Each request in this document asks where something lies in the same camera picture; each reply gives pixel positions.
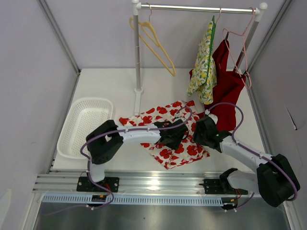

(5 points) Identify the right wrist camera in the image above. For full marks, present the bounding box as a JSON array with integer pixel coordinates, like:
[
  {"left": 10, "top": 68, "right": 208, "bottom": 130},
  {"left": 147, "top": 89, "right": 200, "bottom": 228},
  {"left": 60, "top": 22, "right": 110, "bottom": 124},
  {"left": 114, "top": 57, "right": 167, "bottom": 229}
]
[{"left": 204, "top": 110, "right": 218, "bottom": 124}]

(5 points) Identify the clothes rack metal white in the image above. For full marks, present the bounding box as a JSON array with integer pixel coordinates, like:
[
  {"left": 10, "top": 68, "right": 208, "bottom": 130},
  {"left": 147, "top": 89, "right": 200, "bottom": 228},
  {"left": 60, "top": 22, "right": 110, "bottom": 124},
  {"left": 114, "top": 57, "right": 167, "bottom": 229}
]
[{"left": 130, "top": 0, "right": 268, "bottom": 115}]

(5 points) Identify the green plastic hanger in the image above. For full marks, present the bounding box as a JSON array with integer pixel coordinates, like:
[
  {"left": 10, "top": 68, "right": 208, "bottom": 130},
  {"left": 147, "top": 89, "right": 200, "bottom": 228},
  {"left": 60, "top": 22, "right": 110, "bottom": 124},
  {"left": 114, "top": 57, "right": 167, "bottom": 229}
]
[{"left": 204, "top": 16, "right": 220, "bottom": 88}]

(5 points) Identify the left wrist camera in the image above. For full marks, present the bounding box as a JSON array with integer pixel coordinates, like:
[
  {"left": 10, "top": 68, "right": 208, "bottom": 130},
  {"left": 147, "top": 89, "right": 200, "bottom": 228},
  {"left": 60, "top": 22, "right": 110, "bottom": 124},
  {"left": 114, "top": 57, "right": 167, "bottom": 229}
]
[{"left": 174, "top": 113, "right": 186, "bottom": 119}]

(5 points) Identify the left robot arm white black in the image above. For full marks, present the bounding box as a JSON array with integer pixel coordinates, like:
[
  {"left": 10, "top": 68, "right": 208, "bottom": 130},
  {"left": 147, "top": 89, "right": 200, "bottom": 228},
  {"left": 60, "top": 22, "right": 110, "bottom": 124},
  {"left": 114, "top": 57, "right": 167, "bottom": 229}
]
[{"left": 80, "top": 119, "right": 188, "bottom": 192}]

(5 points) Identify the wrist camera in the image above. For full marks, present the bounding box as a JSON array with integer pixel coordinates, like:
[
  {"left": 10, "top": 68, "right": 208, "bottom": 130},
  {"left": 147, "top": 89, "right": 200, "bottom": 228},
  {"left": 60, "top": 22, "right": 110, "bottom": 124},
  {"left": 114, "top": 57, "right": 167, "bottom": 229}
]
[
  {"left": 204, "top": 110, "right": 218, "bottom": 124},
  {"left": 174, "top": 113, "right": 186, "bottom": 119}
]

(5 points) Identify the red garment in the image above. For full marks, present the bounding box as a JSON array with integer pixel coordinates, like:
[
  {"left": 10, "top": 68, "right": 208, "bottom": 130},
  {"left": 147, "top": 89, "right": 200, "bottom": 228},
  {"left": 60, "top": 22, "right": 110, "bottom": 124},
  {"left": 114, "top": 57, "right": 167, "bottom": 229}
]
[{"left": 204, "top": 40, "right": 246, "bottom": 131}]

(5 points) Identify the right aluminium frame post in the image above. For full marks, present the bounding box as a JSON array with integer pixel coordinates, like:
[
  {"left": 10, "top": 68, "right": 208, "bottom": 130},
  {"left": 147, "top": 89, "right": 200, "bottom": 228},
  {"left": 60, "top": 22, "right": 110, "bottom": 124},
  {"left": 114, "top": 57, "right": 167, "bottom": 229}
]
[{"left": 248, "top": 0, "right": 293, "bottom": 73}]

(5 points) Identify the left aluminium frame post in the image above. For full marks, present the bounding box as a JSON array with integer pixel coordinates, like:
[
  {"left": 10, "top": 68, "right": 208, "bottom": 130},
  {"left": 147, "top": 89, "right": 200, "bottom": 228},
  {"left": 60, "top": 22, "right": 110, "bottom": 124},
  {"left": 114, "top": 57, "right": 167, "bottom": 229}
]
[{"left": 37, "top": 0, "right": 80, "bottom": 75}]

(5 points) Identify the white plastic basket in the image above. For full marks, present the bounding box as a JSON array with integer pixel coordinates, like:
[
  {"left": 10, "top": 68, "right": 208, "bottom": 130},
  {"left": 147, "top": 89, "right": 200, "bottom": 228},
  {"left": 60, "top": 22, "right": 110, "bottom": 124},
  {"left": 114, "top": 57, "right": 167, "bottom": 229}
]
[{"left": 57, "top": 97, "right": 113, "bottom": 160}]

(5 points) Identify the aluminium frame post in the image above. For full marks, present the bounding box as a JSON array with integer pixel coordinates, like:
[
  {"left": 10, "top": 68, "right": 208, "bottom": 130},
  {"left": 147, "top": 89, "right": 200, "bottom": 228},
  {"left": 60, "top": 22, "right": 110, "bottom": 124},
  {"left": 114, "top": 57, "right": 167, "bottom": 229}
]
[
  {"left": 248, "top": 0, "right": 293, "bottom": 73},
  {"left": 37, "top": 0, "right": 80, "bottom": 75}
]

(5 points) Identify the white slotted cable duct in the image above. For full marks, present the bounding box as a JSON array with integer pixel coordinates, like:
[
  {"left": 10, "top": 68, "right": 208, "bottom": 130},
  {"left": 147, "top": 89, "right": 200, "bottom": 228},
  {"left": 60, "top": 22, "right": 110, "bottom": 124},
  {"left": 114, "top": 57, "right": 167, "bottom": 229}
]
[{"left": 42, "top": 194, "right": 224, "bottom": 207}]

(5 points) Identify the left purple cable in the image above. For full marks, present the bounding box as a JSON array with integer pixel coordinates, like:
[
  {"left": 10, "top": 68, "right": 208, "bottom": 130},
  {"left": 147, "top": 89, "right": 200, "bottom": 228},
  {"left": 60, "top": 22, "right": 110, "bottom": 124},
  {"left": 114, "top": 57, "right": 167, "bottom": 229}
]
[{"left": 80, "top": 106, "right": 193, "bottom": 211}]

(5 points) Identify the lemon print skirt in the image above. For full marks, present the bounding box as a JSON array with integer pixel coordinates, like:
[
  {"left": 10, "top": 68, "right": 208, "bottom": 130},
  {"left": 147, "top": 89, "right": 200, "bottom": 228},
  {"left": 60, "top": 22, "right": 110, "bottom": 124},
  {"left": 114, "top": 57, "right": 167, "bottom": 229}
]
[{"left": 187, "top": 31, "right": 217, "bottom": 105}]

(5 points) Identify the yellow plastic hanger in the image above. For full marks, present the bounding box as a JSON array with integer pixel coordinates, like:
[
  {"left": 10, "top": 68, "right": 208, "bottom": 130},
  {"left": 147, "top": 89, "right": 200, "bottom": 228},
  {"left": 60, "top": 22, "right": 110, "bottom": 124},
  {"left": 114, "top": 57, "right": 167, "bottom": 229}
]
[{"left": 129, "top": 3, "right": 177, "bottom": 77}]

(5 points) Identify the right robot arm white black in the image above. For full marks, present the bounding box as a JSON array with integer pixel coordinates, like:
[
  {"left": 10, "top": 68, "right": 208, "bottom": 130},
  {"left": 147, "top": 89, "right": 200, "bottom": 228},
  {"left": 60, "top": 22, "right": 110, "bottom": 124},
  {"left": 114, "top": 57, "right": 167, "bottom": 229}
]
[{"left": 193, "top": 116, "right": 300, "bottom": 207}]

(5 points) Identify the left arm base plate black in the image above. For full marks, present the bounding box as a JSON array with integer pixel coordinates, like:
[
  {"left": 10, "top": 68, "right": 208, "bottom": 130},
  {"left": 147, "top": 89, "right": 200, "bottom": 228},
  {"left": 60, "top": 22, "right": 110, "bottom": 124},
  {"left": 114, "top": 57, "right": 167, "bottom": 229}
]
[{"left": 76, "top": 176, "right": 119, "bottom": 193}]

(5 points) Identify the aluminium rail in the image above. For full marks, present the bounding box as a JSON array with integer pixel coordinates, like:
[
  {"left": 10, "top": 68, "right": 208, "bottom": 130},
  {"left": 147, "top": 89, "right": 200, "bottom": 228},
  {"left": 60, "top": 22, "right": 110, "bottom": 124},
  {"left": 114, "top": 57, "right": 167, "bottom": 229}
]
[{"left": 32, "top": 170, "right": 295, "bottom": 197}]

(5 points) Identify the red flower print cloth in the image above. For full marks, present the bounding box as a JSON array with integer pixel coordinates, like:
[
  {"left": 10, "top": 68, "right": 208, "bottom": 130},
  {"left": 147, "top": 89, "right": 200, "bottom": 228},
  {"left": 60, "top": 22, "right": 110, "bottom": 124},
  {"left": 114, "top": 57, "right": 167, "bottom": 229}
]
[{"left": 119, "top": 101, "right": 210, "bottom": 170}]

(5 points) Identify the pink wire hanger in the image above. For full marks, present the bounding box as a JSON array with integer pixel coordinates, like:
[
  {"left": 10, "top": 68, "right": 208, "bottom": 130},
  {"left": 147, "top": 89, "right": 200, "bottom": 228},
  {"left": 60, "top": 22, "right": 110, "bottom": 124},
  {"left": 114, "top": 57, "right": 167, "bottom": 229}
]
[{"left": 222, "top": 7, "right": 256, "bottom": 90}]

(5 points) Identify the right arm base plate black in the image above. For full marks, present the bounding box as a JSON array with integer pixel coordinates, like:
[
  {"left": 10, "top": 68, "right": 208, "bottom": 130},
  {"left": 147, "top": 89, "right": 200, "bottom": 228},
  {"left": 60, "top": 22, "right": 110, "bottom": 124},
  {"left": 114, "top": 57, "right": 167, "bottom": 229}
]
[{"left": 199, "top": 179, "right": 248, "bottom": 195}]

